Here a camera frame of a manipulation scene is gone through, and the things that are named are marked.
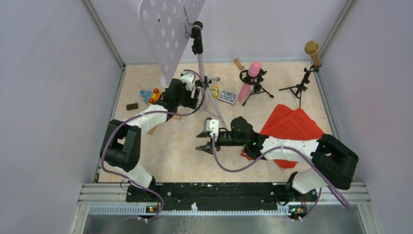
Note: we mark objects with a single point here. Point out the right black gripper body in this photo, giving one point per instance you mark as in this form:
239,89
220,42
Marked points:
226,138

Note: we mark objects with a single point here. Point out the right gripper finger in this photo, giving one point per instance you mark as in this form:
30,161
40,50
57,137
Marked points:
207,148
204,134

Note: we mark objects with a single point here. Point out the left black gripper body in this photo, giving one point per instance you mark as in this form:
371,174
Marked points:
185,99

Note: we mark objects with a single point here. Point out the red sheet music page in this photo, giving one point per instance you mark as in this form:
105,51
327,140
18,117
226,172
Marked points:
279,113
298,126

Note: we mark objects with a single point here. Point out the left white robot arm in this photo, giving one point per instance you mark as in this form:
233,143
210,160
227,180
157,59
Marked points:
121,149

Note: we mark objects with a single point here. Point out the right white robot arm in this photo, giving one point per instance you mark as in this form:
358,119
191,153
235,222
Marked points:
332,163

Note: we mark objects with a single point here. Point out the red owl toy block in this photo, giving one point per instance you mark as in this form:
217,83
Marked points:
245,155

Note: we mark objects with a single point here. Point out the yellow owl toy block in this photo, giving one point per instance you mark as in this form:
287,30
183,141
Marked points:
215,91

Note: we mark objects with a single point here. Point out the blue yellow toy vehicle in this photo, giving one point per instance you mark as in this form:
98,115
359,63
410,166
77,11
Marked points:
150,97

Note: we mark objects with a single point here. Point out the blue playing card box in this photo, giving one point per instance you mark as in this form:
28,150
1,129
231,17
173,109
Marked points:
227,97

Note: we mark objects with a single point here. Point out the dark brown wooden block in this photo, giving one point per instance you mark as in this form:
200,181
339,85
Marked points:
133,106

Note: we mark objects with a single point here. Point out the tan wooden block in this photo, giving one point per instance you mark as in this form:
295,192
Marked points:
238,64

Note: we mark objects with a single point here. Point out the pink microphone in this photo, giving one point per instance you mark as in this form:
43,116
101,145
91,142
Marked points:
248,77

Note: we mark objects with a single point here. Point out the black tall microphone tripod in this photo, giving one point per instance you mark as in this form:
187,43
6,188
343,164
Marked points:
298,89

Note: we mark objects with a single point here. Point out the gold microphone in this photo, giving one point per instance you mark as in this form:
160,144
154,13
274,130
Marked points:
312,50

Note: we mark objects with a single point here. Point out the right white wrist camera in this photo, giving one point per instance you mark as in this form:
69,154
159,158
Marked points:
211,126

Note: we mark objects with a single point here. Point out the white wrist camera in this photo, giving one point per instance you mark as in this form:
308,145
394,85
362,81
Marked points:
211,126
188,78

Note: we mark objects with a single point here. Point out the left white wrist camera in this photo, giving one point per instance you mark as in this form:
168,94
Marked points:
188,78

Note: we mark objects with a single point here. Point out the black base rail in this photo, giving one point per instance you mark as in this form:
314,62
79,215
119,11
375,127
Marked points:
252,196

